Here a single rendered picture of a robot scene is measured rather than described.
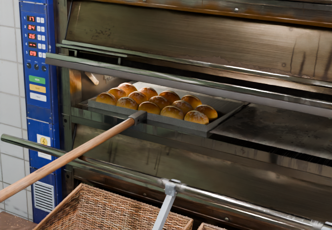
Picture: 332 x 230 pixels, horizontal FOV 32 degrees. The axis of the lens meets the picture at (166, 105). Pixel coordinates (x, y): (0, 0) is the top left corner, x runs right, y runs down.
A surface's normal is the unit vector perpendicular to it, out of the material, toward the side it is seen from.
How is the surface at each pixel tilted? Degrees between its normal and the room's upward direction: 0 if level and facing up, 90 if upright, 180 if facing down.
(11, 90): 90
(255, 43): 70
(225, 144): 90
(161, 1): 90
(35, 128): 90
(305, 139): 0
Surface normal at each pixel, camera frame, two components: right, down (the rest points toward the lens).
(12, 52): -0.51, 0.27
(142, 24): -0.48, -0.06
